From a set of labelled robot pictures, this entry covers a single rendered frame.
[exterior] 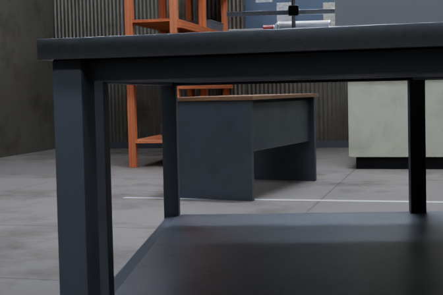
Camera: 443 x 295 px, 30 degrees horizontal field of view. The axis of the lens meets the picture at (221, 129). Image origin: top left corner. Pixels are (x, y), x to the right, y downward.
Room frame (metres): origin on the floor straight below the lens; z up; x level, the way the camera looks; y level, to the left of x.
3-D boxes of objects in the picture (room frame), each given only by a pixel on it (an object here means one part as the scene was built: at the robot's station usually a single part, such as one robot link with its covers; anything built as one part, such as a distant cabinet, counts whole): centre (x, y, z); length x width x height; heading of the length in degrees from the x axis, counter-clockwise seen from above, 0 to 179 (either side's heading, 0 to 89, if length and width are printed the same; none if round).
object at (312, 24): (2.53, -0.24, 0.91); 0.20 x 0.05 x 0.05; 86
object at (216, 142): (6.02, -0.19, 0.34); 1.28 x 0.66 x 0.68; 154
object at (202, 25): (8.99, 0.38, 1.12); 2.48 x 0.69 x 2.24; 164
